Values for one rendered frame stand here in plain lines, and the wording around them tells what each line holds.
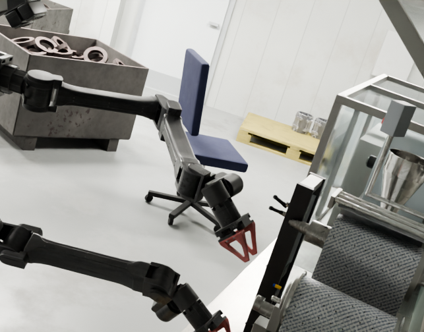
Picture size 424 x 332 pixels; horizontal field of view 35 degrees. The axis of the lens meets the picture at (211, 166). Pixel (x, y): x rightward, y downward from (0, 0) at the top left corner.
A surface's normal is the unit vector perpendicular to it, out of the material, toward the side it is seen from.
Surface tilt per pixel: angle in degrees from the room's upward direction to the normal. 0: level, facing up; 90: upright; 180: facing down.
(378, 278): 92
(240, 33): 90
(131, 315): 0
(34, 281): 0
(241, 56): 90
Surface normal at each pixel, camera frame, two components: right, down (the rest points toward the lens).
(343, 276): -0.39, 0.22
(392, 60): -0.11, 0.29
